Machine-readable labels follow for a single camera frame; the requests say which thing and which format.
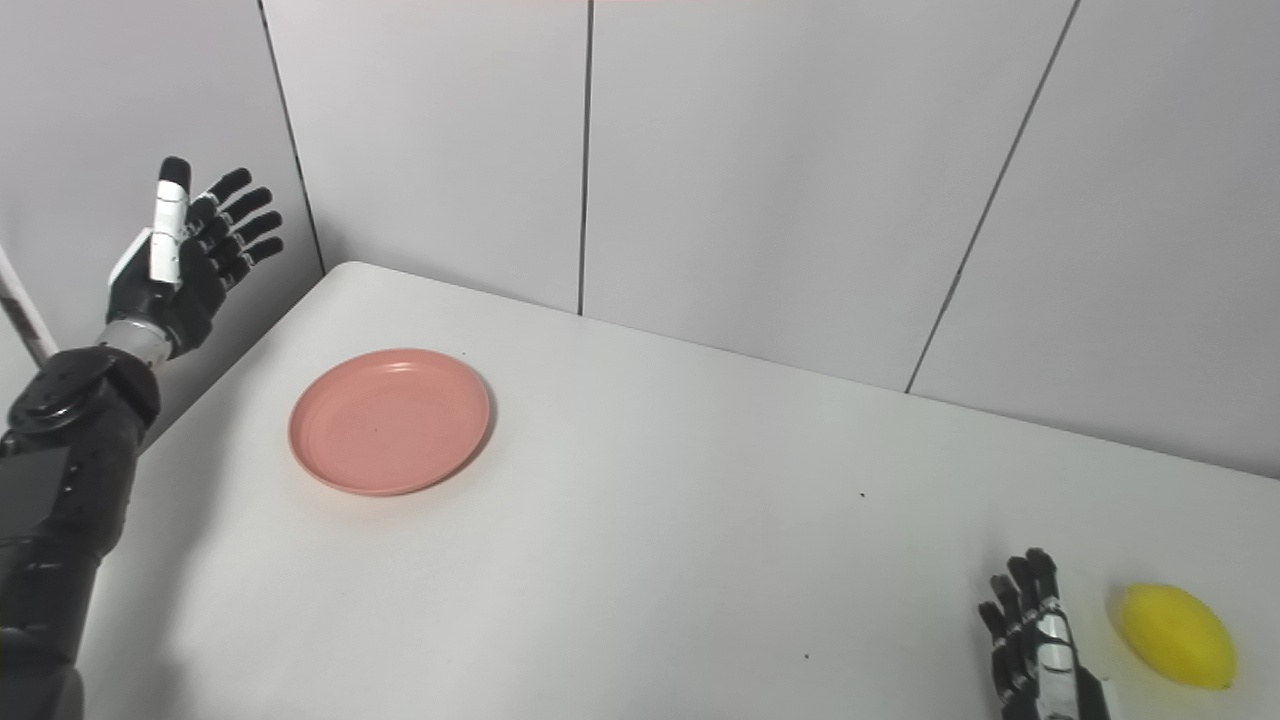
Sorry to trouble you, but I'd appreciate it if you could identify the yellow lemon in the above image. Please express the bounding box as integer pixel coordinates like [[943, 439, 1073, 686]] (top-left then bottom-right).
[[1118, 583, 1238, 691]]

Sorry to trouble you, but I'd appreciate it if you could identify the white frame post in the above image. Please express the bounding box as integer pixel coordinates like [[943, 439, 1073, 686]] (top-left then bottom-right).
[[0, 245, 59, 366]]

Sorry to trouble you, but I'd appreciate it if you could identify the pink round plate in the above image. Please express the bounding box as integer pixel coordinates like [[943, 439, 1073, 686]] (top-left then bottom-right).
[[288, 348, 493, 498]]

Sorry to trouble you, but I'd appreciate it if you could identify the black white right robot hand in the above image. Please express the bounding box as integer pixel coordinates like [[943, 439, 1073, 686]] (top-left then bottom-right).
[[978, 547, 1113, 720]]

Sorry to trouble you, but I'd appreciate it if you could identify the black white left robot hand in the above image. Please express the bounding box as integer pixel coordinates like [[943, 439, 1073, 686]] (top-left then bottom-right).
[[106, 156, 285, 359]]

